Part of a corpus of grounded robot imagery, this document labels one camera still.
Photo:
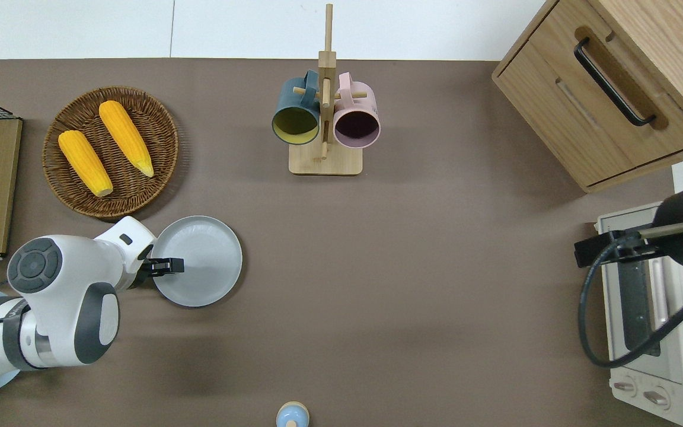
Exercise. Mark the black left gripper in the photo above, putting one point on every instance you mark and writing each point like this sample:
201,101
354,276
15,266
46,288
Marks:
144,273

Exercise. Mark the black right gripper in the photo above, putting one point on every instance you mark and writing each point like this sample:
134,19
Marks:
629,249

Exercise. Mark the gray round plate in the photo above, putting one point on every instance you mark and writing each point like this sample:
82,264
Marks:
211,261

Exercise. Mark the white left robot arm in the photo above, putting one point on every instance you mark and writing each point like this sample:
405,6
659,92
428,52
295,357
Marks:
69,267

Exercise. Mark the beige cylindrical rod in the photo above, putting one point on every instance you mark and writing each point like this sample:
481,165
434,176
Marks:
667,230

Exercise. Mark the brown wicker basket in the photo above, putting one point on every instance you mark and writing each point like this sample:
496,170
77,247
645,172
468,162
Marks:
122,193

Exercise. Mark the yellow corn cob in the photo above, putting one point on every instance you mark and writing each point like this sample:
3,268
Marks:
126,137
85,163

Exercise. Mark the cream oven knob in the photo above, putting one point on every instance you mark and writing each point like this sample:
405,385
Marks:
656,398
625,386

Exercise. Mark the wooden drawer cabinet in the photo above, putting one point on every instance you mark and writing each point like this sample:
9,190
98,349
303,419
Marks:
555,118

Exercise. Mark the wooden mug rack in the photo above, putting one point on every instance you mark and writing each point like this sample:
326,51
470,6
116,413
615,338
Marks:
325,163

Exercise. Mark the light blue tan bottle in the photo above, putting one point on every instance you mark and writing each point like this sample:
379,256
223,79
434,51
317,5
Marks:
292,418

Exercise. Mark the dark teal mug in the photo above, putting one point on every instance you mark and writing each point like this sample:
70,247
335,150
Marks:
294,104

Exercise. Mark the pink mug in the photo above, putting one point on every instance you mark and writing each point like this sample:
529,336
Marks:
358,107

